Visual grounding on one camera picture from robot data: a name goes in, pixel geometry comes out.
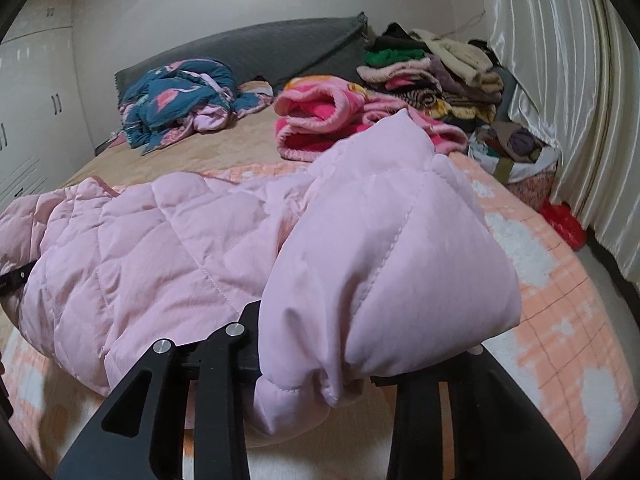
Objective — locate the pink quilted jacket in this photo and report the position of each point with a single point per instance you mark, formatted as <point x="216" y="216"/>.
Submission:
<point x="175" y="260"/>

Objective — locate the tan plush blanket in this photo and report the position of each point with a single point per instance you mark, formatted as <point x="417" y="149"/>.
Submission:
<point x="200" y="155"/>

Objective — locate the blue flamingo print quilt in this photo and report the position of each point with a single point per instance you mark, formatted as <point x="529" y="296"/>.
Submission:
<point x="170" y="95"/>

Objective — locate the grey headboard cushion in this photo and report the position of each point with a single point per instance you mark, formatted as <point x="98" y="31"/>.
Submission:
<point x="260" y="50"/>

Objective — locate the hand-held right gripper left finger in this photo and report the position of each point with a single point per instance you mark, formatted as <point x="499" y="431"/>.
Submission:
<point x="220" y="375"/>

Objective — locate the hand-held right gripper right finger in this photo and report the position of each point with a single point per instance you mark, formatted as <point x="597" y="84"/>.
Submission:
<point x="415" y="425"/>

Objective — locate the white satin curtain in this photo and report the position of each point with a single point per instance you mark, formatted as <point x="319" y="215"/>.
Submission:
<point x="565" y="85"/>

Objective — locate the hot pink fleece blanket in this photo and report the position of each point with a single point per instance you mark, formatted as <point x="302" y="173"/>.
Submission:
<point x="320" y="110"/>

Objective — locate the bag of clothes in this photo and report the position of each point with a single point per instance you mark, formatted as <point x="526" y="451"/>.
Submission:
<point x="520" y="155"/>

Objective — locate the white wardrobe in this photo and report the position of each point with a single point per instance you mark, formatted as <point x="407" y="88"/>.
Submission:
<point x="35" y="110"/>

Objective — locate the orange and white checked blanket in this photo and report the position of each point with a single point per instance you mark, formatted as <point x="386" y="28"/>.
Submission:
<point x="550" y="285"/>

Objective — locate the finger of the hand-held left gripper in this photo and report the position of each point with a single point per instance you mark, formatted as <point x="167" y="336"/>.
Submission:
<point x="12" y="280"/>

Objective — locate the red plastic bag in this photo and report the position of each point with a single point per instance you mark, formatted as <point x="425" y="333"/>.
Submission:
<point x="565" y="222"/>

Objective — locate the stack of folded clothes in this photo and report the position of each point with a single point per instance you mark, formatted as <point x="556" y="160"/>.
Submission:
<point x="435" y="75"/>

